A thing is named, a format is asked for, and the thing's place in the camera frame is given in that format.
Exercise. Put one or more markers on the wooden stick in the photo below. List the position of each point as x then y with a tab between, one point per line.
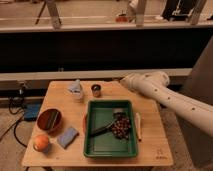
138	126

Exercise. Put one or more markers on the bunch of dark grapes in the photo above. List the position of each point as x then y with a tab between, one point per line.
121	128

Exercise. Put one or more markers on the blue sponge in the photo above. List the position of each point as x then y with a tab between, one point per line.
67	137

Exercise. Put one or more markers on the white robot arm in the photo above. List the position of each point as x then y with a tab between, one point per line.
154	85

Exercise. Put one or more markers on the brown wooden bowl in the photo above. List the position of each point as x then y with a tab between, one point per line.
49	120

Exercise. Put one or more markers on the blue box on floor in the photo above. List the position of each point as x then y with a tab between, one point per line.
31	112

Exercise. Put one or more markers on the green plastic tray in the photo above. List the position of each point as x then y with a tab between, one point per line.
106	145

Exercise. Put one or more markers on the orange fruit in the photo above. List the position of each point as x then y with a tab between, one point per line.
41	142

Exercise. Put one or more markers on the small metal cup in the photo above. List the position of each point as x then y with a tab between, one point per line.
96	90

